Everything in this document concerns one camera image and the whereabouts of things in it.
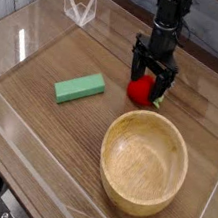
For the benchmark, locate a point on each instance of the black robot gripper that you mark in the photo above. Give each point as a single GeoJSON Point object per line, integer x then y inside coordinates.
{"type": "Point", "coordinates": [164, 66]}

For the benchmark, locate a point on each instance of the red plush fruit green leaf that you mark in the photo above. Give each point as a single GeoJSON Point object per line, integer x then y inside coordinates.
{"type": "Point", "coordinates": [139, 91]}

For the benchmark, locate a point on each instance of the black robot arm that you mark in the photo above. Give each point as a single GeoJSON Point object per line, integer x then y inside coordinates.
{"type": "Point", "coordinates": [155, 51]}

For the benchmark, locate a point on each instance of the green rectangular block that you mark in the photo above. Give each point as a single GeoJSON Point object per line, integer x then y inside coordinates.
{"type": "Point", "coordinates": [78, 88]}

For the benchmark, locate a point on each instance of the wooden bowl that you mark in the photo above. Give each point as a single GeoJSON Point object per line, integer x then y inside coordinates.
{"type": "Point", "coordinates": [143, 162]}

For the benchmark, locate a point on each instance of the clear acrylic tray enclosure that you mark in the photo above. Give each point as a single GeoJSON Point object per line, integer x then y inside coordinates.
{"type": "Point", "coordinates": [49, 152]}

